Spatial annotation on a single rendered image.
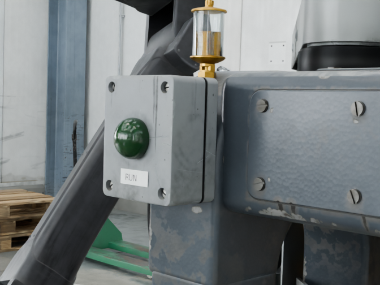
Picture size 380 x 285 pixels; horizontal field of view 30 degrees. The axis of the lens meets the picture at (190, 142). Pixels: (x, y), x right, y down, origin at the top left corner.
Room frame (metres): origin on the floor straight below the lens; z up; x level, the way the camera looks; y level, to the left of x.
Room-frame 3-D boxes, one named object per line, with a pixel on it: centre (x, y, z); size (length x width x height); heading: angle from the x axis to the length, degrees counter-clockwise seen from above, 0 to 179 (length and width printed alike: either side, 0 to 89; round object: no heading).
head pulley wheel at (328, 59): (0.62, -0.14, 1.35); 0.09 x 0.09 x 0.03
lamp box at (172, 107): (0.52, 0.02, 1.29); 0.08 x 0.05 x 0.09; 45
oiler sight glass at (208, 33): (0.57, -0.01, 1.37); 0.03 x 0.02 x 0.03; 45
